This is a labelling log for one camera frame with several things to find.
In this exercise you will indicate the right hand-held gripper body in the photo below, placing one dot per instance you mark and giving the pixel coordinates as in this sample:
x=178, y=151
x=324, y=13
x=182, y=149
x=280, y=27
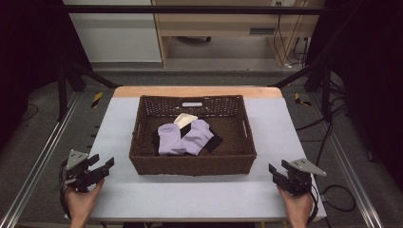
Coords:
x=301, y=177

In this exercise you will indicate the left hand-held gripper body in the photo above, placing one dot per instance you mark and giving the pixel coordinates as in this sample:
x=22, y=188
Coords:
x=76, y=158

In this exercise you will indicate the black sock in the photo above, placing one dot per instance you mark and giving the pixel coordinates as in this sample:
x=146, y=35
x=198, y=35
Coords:
x=213, y=142

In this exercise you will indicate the purple sock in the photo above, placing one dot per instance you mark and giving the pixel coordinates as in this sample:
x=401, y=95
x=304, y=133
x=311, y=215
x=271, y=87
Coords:
x=169, y=139
x=199, y=136

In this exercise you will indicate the brown wicker basket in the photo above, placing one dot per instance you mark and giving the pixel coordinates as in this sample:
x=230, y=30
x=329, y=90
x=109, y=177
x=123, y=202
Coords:
x=190, y=165

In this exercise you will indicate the cream sock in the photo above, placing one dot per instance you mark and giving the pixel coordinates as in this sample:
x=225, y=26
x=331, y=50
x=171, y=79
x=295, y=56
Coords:
x=185, y=119

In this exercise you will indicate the person's right hand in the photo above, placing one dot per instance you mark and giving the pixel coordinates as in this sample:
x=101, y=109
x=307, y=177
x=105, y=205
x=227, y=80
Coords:
x=299, y=205

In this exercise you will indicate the person's left hand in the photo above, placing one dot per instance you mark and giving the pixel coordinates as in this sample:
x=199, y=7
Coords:
x=80, y=204

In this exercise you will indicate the yellow black striped tape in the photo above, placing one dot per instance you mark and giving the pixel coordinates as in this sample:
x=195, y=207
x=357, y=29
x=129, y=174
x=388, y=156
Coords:
x=97, y=99
x=299, y=99

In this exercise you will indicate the pale grey table cover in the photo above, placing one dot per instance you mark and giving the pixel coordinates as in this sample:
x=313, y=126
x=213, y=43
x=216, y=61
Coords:
x=190, y=196

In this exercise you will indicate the black curtain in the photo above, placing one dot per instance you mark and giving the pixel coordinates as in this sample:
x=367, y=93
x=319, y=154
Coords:
x=28, y=47
x=370, y=63

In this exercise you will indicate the white cabinet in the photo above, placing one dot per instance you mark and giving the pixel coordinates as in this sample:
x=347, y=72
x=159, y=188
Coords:
x=117, y=38

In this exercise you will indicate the light wooden desk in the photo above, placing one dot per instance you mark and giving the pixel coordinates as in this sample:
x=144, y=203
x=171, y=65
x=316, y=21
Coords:
x=221, y=23

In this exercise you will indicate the aluminium floor rail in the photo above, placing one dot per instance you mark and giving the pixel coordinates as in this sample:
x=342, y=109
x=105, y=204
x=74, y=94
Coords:
x=351, y=177
x=38, y=161

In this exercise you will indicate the black metal frame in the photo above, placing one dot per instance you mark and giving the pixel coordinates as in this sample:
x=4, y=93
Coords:
x=190, y=9

